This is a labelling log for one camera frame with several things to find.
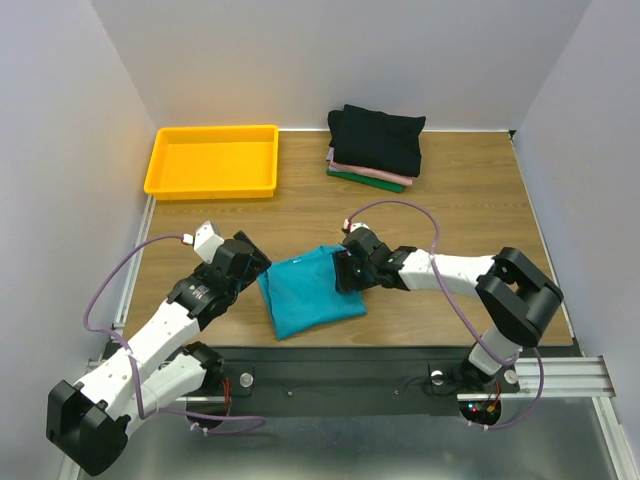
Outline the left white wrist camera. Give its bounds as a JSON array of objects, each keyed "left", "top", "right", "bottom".
[{"left": 181, "top": 221, "right": 224, "bottom": 263}]

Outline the folded pink t shirt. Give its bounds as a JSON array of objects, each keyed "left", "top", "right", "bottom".
[{"left": 328, "top": 161, "right": 414, "bottom": 186}]

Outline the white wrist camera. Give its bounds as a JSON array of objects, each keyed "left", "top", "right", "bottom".
[
  {"left": 342, "top": 218, "right": 370, "bottom": 236},
  {"left": 181, "top": 221, "right": 224, "bottom": 263}
]

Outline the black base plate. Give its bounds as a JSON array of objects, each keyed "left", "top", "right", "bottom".
[{"left": 102, "top": 344, "right": 584, "bottom": 419}]

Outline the aluminium frame rail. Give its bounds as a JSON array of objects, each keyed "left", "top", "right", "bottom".
[{"left": 58, "top": 195, "right": 156, "bottom": 479}]

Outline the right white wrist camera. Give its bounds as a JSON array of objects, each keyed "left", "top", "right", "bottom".
[{"left": 342, "top": 218, "right": 370, "bottom": 236}]

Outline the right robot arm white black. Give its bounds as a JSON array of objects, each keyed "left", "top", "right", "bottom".
[{"left": 333, "top": 221, "right": 564, "bottom": 390}]

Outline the yellow plastic tray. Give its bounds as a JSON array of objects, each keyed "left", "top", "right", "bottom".
[{"left": 143, "top": 125, "right": 279, "bottom": 201}]

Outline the teal t shirt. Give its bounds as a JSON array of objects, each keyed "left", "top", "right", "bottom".
[{"left": 257, "top": 245, "right": 367, "bottom": 341}]

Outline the folded black t shirt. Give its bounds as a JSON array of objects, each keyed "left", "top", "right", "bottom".
[{"left": 327, "top": 104, "right": 427, "bottom": 178}]

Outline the folded green t shirt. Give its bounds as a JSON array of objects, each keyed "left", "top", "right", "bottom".
[{"left": 326, "top": 169, "right": 405, "bottom": 193}]

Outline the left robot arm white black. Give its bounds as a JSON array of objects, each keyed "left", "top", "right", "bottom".
[{"left": 45, "top": 223, "right": 271, "bottom": 476}]

